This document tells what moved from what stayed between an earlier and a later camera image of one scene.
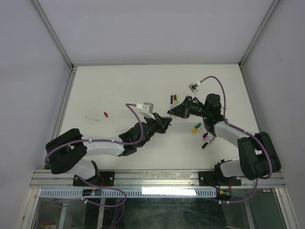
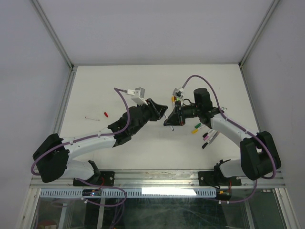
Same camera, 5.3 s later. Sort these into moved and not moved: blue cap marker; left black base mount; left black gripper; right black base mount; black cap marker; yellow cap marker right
Moved: blue cap marker; left black gripper
Not moved: black cap marker; left black base mount; right black base mount; yellow cap marker right
